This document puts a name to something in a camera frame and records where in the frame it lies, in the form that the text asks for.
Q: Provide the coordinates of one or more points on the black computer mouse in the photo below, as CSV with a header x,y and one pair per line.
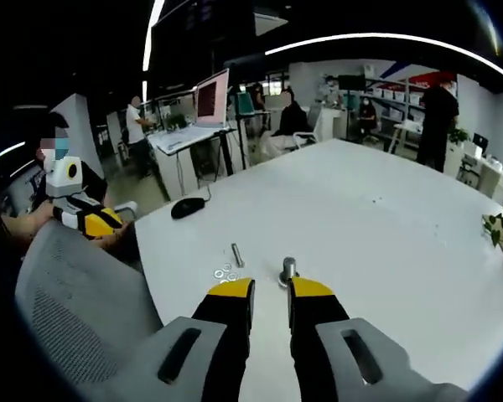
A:
x,y
188,208

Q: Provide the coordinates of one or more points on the white chair armrest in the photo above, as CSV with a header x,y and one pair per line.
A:
x,y
126,206

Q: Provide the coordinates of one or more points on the person's own body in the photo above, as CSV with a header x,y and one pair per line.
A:
x,y
94,182

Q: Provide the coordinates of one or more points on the curved ceiling light strip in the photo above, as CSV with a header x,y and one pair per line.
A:
x,y
385,37

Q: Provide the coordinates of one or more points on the straight ceiling light strip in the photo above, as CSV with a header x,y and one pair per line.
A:
x,y
151,37

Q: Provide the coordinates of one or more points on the large steel washer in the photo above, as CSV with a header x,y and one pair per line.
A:
x,y
281,282

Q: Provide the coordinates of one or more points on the white background desk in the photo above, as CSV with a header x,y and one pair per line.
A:
x,y
492,176

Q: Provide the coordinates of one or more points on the person's leg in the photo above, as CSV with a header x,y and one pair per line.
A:
x,y
113,240

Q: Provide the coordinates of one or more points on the teal chair back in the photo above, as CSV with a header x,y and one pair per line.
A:
x,y
245,103

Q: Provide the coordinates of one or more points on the large threaded steel stud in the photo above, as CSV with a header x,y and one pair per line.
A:
x,y
289,266

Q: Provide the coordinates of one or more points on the shelving with white bins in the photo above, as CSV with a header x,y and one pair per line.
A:
x,y
402,96

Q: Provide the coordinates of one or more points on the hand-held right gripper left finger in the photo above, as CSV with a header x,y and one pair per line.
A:
x,y
159,360

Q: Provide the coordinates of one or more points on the grey mesh office chair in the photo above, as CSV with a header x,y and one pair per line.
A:
x,y
79,301

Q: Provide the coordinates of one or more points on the white office chair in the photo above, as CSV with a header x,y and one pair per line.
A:
x,y
312,130

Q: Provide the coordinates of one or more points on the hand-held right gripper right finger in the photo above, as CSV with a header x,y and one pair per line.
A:
x,y
394,368

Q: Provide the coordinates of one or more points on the small threaded steel stud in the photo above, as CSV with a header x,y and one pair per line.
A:
x,y
236,254

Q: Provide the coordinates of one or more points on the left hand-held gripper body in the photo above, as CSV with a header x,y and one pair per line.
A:
x,y
63,184

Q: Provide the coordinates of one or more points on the small potted plant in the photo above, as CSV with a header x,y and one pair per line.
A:
x,y
459,135

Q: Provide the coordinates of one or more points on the black monitor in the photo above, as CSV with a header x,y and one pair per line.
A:
x,y
352,82

